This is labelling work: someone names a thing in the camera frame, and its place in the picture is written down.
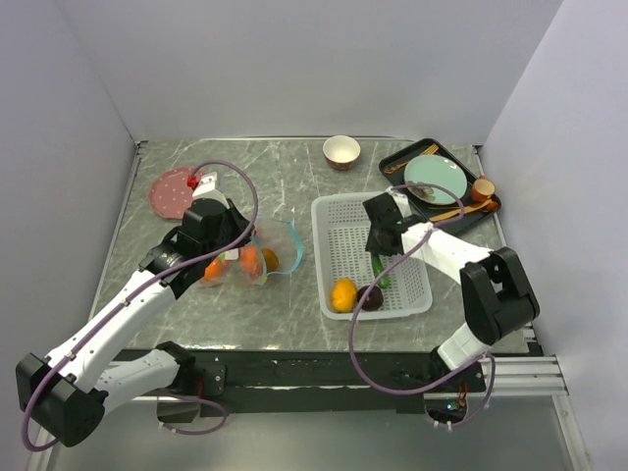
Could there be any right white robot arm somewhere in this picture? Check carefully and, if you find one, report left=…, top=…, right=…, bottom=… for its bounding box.
left=363, top=192, right=540, bottom=391

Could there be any white patterned bowl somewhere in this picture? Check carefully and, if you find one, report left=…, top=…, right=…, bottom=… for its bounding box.
left=323, top=135, right=361, bottom=171

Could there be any wooden fork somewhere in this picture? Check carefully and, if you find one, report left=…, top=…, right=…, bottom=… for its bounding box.
left=384, top=144, right=440, bottom=175

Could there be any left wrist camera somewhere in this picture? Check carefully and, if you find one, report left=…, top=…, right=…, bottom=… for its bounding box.
left=192, top=172, right=228, bottom=206

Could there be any black tray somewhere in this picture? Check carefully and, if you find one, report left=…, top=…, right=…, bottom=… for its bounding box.
left=379, top=138, right=493, bottom=236

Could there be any light green plate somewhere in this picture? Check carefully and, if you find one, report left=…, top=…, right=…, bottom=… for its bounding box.
left=403, top=155, right=467, bottom=206

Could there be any orange small cup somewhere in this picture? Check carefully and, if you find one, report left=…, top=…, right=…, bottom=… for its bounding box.
left=471, top=176, right=496, bottom=203

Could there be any pink dotted plate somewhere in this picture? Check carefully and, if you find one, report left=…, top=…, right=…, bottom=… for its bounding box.
left=148, top=166, right=193, bottom=220

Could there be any clear blue-zipper zip bag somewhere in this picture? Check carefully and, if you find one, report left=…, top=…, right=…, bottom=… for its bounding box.
left=201, top=218, right=304, bottom=286

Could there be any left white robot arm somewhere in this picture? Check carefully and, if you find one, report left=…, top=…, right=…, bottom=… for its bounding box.
left=16, top=198, right=255, bottom=451

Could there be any white plastic basket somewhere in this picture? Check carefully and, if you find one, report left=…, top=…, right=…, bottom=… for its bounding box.
left=311, top=191, right=435, bottom=322

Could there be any dark purple mangosteen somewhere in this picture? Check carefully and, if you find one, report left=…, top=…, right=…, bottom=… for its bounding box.
left=356, top=286, right=384, bottom=312

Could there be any yellow orange persimmon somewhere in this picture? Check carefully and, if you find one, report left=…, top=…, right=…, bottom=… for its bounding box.
left=330, top=278, right=357, bottom=313

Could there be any wooden spoon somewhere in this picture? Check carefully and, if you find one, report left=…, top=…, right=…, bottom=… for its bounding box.
left=430, top=198, right=500, bottom=223

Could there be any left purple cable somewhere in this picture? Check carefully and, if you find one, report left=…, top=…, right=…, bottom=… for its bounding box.
left=21, top=160, right=260, bottom=452

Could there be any brown kiwi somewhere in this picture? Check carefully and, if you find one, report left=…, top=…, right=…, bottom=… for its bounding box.
left=262, top=247, right=280, bottom=272

